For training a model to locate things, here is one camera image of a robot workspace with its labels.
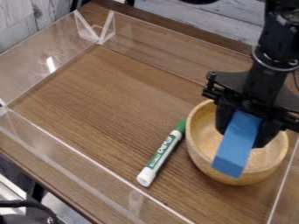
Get black table leg bracket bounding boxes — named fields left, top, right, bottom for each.
left=26, top=180, right=64, bottom=224

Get brown wooden bowl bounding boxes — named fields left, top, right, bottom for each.
left=186, top=100, right=289, bottom=186

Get clear acrylic tray walls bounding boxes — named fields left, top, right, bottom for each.
left=0, top=5, right=299, bottom=224

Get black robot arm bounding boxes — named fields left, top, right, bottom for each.
left=202, top=0, right=299, bottom=148

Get blue rectangular block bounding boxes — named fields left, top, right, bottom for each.
left=211, top=110, right=262, bottom=179

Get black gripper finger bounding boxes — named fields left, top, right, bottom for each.
left=253, top=119, right=285, bottom=148
left=215, top=101, right=235, bottom=134

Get black cable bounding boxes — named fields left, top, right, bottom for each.
left=0, top=199, right=56, bottom=224

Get green and white marker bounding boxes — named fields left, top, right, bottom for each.
left=137, top=119, right=187, bottom=187

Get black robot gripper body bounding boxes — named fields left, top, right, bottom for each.
left=201, top=52, right=299, bottom=134

